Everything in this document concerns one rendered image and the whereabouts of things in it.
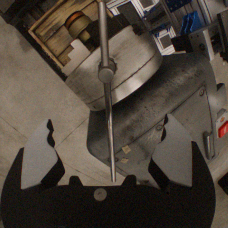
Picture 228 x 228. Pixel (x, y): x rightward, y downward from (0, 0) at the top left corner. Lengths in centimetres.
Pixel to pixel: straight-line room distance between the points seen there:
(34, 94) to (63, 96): 42
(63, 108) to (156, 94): 148
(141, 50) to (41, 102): 160
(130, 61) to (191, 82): 17
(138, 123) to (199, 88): 20
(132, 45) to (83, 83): 14
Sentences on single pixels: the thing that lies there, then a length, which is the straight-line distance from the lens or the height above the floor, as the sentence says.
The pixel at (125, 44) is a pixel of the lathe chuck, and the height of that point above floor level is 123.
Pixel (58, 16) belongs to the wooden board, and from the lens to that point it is 67.
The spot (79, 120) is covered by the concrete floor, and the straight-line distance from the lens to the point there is 167.
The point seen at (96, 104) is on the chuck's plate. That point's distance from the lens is 29.
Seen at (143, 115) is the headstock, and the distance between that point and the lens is 27.
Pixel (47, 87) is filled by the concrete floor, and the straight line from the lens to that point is 164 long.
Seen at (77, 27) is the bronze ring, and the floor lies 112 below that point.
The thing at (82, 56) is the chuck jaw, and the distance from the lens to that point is 37.
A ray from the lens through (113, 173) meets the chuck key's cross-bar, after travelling 26.
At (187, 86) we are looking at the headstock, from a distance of 32.
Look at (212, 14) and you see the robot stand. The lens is 74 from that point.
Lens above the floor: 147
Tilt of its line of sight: 64 degrees down
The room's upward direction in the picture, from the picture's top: 158 degrees clockwise
